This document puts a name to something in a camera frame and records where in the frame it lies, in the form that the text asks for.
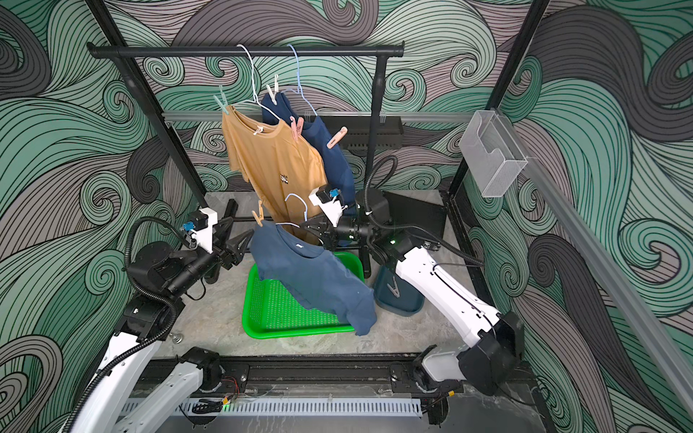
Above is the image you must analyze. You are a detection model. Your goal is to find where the dark teal plastic bin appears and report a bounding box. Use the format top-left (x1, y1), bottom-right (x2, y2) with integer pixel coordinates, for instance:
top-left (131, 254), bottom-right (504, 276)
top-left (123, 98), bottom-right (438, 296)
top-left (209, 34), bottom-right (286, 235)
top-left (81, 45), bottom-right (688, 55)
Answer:
top-left (373, 267), bottom-right (425, 317)

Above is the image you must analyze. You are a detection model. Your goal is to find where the pink white clothespin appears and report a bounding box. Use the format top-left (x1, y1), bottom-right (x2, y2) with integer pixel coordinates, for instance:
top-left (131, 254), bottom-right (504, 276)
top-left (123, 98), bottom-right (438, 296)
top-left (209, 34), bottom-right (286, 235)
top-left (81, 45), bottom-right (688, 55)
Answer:
top-left (327, 126), bottom-right (348, 149)

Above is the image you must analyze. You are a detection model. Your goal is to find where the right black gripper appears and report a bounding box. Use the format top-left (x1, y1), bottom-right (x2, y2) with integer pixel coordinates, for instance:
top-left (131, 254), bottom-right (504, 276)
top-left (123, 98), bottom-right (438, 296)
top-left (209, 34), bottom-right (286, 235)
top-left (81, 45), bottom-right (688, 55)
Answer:
top-left (303, 213), bottom-right (378, 253)

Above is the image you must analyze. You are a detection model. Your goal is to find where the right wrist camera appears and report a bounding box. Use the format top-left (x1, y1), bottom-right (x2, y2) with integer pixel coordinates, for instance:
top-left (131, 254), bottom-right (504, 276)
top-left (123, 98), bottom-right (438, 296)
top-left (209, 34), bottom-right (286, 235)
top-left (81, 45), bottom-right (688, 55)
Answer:
top-left (309, 184), bottom-right (347, 227)

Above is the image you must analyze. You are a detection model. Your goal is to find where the light blue wire hanger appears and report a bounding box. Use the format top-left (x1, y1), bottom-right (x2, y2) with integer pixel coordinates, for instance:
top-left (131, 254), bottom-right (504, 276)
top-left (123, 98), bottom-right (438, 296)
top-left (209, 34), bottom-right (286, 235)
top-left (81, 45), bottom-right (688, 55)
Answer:
top-left (276, 193), bottom-right (309, 225)

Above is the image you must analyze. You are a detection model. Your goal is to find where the light blue t-shirt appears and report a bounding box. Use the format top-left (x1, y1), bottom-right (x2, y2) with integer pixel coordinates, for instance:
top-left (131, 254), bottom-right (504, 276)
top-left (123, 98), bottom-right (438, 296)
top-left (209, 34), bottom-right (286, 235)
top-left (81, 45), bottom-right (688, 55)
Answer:
top-left (250, 222), bottom-right (377, 337)

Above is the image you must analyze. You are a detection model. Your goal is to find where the black case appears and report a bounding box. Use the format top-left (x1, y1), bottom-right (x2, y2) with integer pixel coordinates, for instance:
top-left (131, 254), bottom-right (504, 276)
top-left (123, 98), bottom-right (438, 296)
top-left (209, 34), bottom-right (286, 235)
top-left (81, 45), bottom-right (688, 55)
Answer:
top-left (384, 191), bottom-right (447, 238)

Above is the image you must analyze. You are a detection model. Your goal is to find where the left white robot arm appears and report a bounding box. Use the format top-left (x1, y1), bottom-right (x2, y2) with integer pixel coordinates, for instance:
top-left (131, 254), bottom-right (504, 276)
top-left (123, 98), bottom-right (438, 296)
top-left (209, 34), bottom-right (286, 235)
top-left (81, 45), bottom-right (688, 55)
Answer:
top-left (61, 207), bottom-right (254, 432)

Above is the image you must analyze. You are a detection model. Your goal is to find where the black clothes rack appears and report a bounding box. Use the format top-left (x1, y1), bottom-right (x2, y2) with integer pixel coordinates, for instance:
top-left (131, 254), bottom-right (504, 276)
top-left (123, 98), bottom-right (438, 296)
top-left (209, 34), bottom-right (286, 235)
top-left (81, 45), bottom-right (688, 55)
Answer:
top-left (86, 43), bottom-right (404, 207)

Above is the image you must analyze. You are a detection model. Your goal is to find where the green clothespin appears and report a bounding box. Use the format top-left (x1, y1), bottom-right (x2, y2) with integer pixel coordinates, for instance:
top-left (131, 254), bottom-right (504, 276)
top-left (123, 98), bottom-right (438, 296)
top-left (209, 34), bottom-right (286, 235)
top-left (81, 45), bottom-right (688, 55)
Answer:
top-left (213, 85), bottom-right (229, 115)

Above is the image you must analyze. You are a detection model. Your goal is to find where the clear mesh wall holder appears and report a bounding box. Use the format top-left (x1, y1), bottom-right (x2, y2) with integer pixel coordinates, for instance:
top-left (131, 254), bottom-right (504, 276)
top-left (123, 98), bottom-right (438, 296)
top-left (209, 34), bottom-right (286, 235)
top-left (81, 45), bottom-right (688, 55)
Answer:
top-left (459, 110), bottom-right (527, 198)

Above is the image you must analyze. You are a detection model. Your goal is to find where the dark navy t-shirt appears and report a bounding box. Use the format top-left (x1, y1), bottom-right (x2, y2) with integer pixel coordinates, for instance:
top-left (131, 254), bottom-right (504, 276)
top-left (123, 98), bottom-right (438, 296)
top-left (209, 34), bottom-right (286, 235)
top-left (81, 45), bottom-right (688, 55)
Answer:
top-left (261, 93), bottom-right (356, 215)

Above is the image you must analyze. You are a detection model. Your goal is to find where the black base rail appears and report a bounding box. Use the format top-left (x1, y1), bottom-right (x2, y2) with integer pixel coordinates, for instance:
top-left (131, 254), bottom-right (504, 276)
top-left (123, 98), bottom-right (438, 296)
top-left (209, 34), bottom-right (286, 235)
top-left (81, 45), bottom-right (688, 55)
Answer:
top-left (140, 351), bottom-right (478, 399)

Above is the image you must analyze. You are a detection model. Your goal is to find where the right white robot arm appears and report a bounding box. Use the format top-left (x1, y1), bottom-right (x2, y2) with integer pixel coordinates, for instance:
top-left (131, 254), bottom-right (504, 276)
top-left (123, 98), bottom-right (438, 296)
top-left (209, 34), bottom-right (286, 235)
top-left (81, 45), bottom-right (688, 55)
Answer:
top-left (301, 175), bottom-right (524, 396)

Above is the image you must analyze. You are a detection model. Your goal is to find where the orange wooden clothespin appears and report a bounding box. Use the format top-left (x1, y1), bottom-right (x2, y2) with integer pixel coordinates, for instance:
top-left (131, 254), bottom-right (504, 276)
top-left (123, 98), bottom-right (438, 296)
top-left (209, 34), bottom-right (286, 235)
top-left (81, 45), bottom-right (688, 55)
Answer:
top-left (252, 200), bottom-right (265, 227)

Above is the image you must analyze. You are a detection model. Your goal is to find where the white slotted cable duct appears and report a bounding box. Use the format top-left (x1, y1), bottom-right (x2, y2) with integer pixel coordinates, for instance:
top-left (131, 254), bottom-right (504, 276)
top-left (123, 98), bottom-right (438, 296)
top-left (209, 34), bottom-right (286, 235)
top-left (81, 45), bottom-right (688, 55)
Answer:
top-left (211, 397), bottom-right (423, 418)

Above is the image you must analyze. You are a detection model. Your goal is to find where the white wire hanger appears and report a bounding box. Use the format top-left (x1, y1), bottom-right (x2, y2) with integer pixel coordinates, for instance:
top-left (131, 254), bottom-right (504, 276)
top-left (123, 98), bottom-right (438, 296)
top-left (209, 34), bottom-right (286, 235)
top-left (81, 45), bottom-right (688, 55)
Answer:
top-left (236, 43), bottom-right (281, 120)

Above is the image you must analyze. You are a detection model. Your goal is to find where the tan yellow t-shirt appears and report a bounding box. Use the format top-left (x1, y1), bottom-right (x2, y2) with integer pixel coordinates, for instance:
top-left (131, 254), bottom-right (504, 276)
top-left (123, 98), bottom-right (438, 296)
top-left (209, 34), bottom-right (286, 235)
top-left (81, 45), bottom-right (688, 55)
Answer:
top-left (221, 106), bottom-right (328, 223)

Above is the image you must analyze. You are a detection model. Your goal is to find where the silver metal bolt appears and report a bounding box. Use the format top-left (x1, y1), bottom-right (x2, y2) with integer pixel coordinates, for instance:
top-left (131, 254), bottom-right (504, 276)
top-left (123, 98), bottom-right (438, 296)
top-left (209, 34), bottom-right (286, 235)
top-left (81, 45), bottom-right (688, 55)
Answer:
top-left (169, 333), bottom-right (183, 345)

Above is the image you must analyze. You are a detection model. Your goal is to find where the green plastic basket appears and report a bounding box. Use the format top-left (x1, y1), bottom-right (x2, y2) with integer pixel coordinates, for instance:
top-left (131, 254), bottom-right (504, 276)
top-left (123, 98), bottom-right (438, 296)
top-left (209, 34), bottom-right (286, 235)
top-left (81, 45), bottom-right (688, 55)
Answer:
top-left (242, 266), bottom-right (355, 339)

